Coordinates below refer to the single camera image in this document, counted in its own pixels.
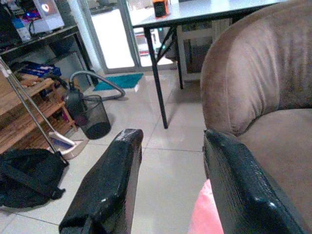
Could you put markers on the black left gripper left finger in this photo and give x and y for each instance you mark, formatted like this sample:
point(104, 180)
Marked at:
point(109, 180)

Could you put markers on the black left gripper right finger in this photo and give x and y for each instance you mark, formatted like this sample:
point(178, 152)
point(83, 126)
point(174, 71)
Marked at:
point(243, 185)

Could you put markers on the pink pillow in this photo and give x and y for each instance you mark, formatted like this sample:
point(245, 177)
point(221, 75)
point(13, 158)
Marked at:
point(206, 214)

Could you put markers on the teal floor mat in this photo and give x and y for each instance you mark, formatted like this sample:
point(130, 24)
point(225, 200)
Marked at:
point(119, 81)

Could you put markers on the brown fabric sofa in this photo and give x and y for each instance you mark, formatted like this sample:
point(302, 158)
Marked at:
point(263, 73)

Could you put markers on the beige dustpan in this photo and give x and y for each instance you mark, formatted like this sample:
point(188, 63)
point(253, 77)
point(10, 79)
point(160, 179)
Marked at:
point(67, 145)

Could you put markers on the black mesh waste bin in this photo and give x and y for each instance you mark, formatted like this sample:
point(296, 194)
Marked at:
point(95, 117)

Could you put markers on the black backpack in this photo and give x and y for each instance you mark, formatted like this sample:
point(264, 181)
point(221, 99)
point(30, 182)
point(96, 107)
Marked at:
point(26, 178)

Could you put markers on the black vacuum cleaner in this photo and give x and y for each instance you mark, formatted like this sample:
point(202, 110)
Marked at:
point(75, 102)

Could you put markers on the wooden shoe rack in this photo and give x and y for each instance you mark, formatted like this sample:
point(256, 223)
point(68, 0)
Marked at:
point(22, 114)

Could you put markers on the blue cardboard box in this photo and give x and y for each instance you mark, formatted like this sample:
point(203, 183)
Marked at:
point(40, 69)

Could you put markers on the glass sliding door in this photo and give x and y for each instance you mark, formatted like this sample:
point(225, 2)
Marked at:
point(109, 34)

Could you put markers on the black metal shelf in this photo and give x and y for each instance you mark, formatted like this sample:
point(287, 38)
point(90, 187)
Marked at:
point(41, 41)

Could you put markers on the white computer case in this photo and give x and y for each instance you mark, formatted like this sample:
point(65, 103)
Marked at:
point(47, 15)

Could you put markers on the black metal folding table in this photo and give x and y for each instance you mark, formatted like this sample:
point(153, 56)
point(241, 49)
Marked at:
point(190, 14)

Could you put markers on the orange black box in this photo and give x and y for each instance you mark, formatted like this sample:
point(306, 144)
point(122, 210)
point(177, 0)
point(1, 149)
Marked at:
point(160, 7)

